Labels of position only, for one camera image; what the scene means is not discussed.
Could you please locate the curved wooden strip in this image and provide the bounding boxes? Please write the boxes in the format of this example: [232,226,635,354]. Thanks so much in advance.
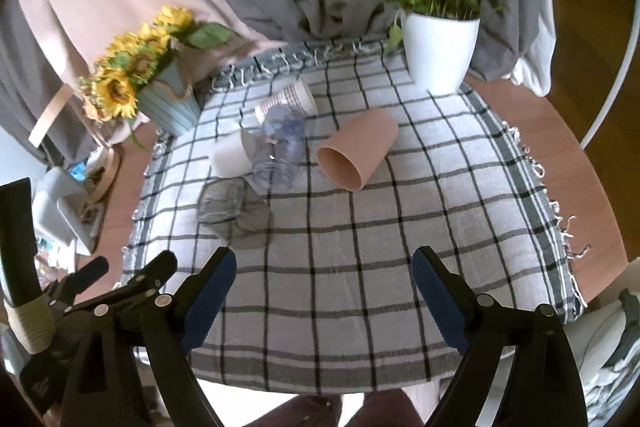
[28,86,71,146]

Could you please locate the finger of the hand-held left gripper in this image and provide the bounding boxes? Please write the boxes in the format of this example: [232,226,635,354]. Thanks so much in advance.
[49,257,110,309]
[112,251,179,306]

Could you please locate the white cup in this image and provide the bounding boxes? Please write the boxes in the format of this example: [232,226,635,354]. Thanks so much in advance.
[209,130,256,178]

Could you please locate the white grey cloth bundle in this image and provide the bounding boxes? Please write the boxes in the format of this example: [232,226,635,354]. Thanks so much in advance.
[565,287,640,427]

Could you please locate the clear plastic bottle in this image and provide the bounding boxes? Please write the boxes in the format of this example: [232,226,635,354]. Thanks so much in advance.
[250,104,307,194]

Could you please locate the striped paper cup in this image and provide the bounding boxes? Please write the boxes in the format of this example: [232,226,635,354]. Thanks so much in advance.
[255,79,318,122]

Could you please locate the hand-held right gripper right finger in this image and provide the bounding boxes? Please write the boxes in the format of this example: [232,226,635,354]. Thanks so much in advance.
[414,246,589,427]

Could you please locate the checkered tablecloth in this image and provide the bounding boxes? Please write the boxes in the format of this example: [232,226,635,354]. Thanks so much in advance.
[119,38,591,395]

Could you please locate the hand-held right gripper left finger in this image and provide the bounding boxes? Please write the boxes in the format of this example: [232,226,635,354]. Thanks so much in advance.
[62,247,238,427]

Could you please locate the clear glass cup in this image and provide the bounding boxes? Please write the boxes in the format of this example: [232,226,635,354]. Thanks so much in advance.
[197,177,275,250]

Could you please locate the green plant in white pot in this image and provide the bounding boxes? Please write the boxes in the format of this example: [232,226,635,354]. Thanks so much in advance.
[385,0,506,94]

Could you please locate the white plastic box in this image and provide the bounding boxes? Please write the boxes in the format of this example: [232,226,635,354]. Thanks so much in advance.
[32,167,101,255]

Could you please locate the round wooden stand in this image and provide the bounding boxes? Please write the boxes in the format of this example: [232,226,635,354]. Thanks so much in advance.
[82,147,123,220]

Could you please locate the white sheer curtain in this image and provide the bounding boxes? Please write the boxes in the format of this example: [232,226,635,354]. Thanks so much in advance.
[510,0,557,96]

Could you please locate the white curved tube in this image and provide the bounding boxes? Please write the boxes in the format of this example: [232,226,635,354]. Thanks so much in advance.
[580,0,640,150]

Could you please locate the pink cup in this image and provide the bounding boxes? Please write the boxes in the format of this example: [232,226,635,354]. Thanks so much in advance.
[317,108,399,192]

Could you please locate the sunflowers in blue pot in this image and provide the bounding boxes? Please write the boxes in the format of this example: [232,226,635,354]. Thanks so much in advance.
[75,5,241,152]

